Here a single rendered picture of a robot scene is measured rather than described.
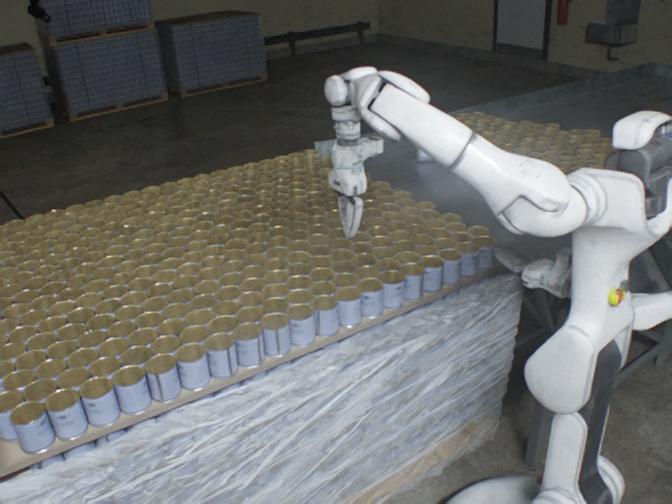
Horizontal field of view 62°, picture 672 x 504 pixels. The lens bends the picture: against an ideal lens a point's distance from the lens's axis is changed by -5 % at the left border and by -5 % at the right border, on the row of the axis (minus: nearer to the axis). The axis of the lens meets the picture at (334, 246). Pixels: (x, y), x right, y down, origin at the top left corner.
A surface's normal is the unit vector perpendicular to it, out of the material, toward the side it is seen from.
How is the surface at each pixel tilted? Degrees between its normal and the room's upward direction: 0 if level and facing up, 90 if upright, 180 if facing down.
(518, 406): 0
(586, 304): 90
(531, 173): 29
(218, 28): 92
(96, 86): 88
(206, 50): 91
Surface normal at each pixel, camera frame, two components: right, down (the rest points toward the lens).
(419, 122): -0.48, -0.08
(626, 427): -0.06, -0.88
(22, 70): 0.50, 0.41
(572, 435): -0.73, 0.36
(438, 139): -0.40, 0.16
